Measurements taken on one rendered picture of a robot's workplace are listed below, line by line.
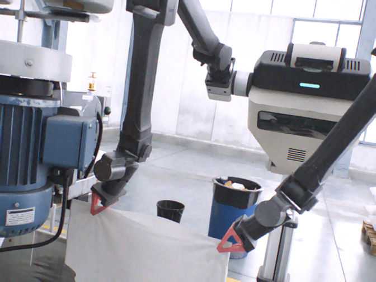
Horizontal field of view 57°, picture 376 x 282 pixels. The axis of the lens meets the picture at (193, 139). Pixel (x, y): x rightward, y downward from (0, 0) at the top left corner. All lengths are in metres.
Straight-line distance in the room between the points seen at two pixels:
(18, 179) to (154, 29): 0.40
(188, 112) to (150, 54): 8.50
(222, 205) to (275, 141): 1.89
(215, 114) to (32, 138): 8.52
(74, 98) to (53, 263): 0.79
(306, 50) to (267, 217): 0.50
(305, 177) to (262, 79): 0.49
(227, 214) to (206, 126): 6.21
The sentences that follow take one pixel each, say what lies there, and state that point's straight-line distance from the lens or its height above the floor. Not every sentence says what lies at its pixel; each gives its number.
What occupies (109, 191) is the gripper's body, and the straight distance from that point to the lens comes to 0.98.
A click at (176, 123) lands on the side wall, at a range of 9.41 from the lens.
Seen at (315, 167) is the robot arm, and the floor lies 1.26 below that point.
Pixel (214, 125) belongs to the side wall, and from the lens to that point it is 9.11.
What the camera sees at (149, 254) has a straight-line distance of 0.96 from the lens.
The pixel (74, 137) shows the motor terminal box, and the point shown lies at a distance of 0.64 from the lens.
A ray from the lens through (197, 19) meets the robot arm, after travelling 0.94.
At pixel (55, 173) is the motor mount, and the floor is 1.18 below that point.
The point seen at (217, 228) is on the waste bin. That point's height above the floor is 0.25.
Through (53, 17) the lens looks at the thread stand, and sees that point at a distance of 0.85.
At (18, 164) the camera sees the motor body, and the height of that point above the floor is 1.22.
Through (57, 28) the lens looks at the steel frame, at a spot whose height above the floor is 2.22.
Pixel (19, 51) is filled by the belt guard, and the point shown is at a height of 1.40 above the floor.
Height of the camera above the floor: 1.37
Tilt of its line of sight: 7 degrees down
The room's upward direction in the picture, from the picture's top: 8 degrees clockwise
